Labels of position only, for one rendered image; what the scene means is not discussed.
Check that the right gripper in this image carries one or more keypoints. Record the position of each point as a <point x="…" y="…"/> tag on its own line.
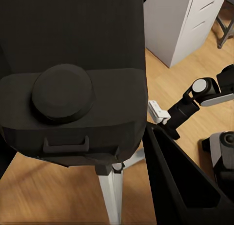
<point x="177" y="118"/>

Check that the desk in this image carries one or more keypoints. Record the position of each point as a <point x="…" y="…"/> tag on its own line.
<point x="174" y="29"/>

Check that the camera tripod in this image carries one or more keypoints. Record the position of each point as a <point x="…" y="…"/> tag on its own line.
<point x="110" y="178"/>

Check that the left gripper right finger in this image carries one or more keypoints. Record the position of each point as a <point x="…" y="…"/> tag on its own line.
<point x="182" y="193"/>

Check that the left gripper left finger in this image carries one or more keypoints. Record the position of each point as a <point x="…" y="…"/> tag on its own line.
<point x="7" y="154"/>

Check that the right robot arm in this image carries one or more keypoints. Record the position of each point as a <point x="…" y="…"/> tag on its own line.
<point x="205" y="91"/>

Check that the digital camera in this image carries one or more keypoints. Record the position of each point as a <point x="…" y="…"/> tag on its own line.
<point x="73" y="85"/>

